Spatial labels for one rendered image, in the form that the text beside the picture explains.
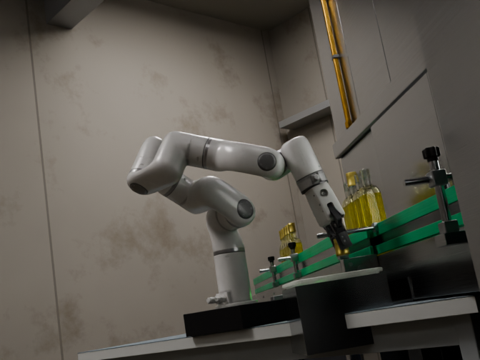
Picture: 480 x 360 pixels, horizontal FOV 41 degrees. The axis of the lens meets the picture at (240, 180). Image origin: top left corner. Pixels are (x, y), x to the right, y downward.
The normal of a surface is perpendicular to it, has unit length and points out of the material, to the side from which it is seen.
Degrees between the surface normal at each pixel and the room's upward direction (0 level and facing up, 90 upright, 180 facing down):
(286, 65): 90
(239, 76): 90
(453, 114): 90
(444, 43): 90
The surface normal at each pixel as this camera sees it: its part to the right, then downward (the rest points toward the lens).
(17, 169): 0.66, -0.26
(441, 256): -0.98, 0.13
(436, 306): -0.73, -0.03
